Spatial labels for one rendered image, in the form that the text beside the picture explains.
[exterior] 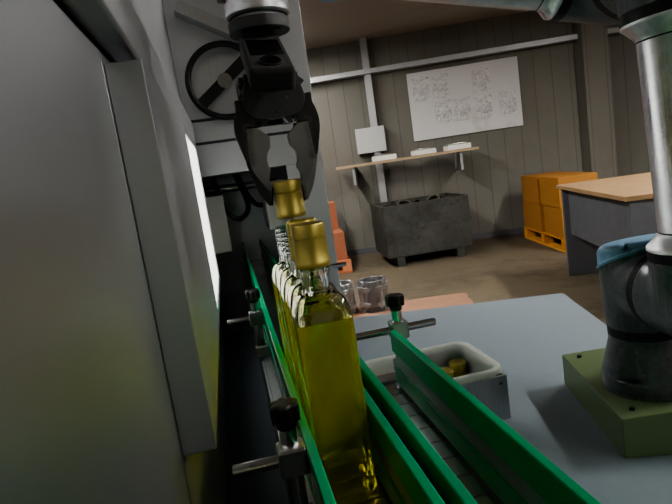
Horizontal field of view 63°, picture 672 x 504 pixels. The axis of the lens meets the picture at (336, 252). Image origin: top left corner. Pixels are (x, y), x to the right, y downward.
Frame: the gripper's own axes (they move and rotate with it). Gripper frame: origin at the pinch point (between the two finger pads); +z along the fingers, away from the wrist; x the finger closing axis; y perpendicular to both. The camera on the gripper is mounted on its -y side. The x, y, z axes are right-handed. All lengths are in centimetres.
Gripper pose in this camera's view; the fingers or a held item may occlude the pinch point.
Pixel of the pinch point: (287, 192)
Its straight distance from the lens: 66.1
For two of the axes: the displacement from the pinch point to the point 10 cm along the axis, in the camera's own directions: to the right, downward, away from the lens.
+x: -9.7, 1.7, -1.9
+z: 1.4, 9.8, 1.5
